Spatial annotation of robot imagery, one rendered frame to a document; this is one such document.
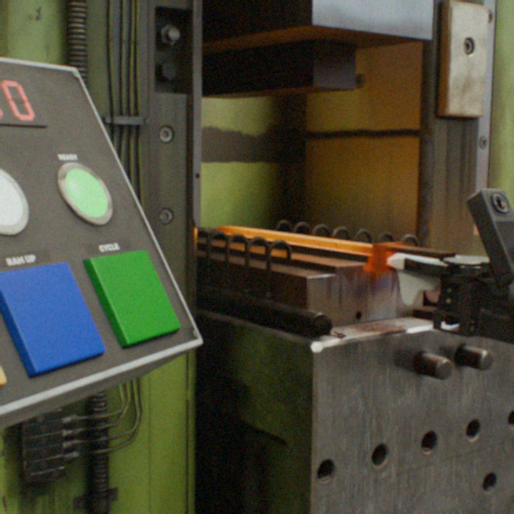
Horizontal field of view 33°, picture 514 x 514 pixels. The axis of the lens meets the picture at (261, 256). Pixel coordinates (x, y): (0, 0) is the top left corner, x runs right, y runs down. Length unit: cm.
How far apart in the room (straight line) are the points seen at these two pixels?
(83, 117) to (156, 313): 19
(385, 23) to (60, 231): 56
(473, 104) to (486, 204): 45
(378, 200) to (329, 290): 41
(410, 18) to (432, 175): 32
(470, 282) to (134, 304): 41
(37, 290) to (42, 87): 21
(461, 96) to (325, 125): 27
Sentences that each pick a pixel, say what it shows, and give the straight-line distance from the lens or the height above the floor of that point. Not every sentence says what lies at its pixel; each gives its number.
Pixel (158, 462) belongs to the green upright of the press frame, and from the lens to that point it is 113.
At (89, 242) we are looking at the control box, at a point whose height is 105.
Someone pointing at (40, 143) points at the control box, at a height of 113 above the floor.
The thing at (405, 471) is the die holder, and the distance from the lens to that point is 111.
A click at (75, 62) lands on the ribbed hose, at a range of 99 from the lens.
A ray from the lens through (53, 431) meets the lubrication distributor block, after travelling 100.
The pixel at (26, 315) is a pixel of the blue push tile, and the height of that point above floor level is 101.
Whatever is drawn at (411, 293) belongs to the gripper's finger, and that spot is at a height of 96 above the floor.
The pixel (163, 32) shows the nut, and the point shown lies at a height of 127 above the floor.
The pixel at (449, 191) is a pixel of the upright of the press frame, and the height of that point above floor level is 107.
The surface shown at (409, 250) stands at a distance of 105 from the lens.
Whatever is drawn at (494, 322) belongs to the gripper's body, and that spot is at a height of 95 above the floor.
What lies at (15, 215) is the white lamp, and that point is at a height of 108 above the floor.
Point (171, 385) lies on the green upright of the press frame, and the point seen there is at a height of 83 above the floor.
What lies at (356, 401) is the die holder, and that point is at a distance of 102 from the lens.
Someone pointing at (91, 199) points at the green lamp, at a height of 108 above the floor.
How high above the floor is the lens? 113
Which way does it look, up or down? 7 degrees down
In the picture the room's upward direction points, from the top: 1 degrees clockwise
